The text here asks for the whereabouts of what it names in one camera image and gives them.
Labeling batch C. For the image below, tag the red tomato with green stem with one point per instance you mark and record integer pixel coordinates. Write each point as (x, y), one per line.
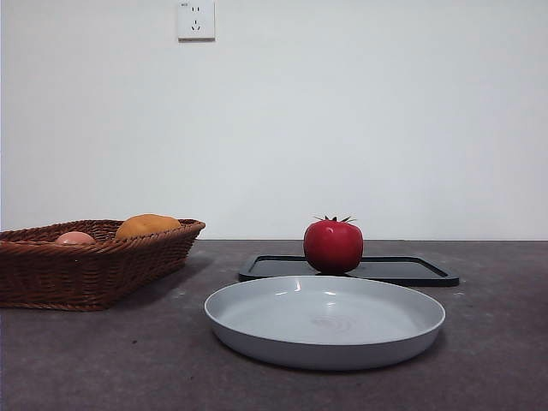
(333, 248)

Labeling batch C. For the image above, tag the grey round plate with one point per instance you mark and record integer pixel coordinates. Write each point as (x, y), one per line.
(321, 317)

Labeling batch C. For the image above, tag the orange round fruit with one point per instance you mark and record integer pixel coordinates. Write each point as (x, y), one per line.
(147, 224)

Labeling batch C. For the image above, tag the black rectangular tray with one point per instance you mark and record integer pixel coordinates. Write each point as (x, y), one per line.
(406, 267)

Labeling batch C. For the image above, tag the brown wicker basket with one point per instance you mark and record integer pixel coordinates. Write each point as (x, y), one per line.
(85, 269)

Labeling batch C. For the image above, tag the pink round fruit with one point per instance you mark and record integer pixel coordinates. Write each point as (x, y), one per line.
(75, 238)

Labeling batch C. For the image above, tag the white wall socket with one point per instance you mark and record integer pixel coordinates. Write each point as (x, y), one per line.
(196, 21)

